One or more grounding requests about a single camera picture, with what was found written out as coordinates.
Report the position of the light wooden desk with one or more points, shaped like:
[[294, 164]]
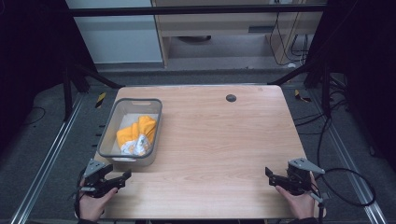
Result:
[[218, 25]]

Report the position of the person's right hand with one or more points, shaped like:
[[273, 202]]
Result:
[[300, 203]]

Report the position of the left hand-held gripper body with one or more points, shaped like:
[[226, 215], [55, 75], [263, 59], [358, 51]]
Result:
[[93, 182]]

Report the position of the black metal stand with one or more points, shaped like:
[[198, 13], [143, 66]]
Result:
[[325, 90], [67, 93]]

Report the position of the aluminium floor rail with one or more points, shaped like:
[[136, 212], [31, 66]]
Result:
[[348, 158], [46, 165]]

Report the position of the grey plastic basket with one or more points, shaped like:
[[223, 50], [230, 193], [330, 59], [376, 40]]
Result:
[[118, 146]]

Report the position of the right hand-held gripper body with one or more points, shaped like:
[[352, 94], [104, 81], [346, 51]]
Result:
[[298, 180]]

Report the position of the white cabinet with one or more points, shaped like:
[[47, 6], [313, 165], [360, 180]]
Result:
[[118, 34]]

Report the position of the black and yellow tape strip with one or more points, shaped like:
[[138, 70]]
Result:
[[300, 96], [100, 100]]

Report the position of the yellow and white cloth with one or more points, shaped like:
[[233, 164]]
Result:
[[138, 133]]

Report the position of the black horizontal frame bar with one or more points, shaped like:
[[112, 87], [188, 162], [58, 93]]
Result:
[[186, 10]]

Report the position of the person's left hand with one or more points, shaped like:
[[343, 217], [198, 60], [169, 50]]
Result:
[[93, 207]]

